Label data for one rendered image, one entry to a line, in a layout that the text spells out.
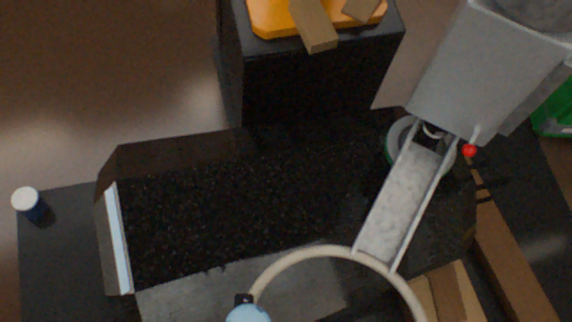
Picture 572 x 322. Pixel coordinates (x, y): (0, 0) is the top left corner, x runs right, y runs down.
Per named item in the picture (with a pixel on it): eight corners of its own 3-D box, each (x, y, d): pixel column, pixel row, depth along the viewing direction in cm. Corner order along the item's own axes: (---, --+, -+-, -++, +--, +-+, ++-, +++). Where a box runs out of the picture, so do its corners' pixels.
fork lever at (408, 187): (445, 32, 157) (450, 25, 152) (508, 61, 155) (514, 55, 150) (336, 247, 147) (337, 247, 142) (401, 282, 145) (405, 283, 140)
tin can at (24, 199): (50, 199, 233) (40, 189, 221) (42, 222, 229) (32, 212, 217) (27, 195, 233) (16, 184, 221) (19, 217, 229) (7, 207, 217)
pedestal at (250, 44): (209, 38, 276) (201, -79, 208) (333, 21, 287) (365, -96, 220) (235, 156, 250) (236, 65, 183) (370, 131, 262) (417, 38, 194)
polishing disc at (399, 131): (382, 116, 171) (383, 114, 170) (448, 115, 173) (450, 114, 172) (391, 180, 162) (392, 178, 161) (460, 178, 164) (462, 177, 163)
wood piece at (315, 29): (287, 8, 189) (289, -1, 185) (313, 2, 192) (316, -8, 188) (309, 54, 182) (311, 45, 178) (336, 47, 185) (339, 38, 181)
